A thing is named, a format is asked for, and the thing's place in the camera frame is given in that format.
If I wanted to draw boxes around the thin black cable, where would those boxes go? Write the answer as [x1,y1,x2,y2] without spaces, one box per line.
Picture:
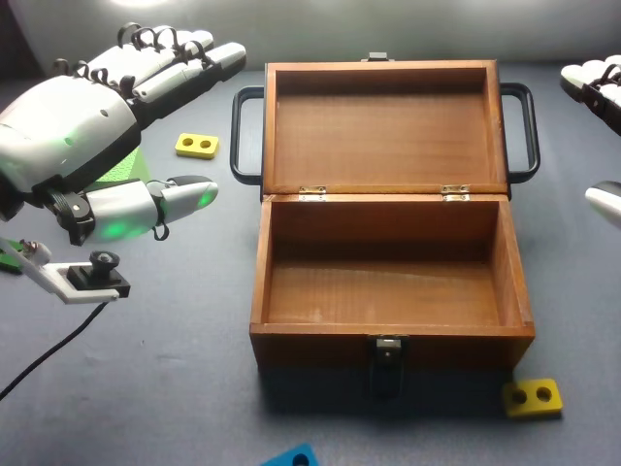
[0,299,107,402]

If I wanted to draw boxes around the grey table cloth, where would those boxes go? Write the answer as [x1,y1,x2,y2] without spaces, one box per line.
[0,60,621,466]

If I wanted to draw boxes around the yellow block with two holes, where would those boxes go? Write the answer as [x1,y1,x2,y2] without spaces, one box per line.
[175,133,220,161]
[501,378,565,419]

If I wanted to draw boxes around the small green block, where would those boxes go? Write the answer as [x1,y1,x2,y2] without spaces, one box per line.
[89,147,155,188]

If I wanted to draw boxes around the wooden box base with latch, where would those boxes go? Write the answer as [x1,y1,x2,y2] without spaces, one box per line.
[249,191,537,414]

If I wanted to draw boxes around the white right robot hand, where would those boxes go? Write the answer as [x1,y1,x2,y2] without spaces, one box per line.
[560,54,621,232]

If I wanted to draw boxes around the white wrist bracket black knob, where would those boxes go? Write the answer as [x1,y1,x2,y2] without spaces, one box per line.
[0,236,132,306]

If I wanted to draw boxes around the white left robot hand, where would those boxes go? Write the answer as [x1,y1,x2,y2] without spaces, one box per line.
[0,21,247,247]

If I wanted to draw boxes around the blue block with hole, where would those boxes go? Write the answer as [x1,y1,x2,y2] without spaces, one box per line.
[261,442,321,466]

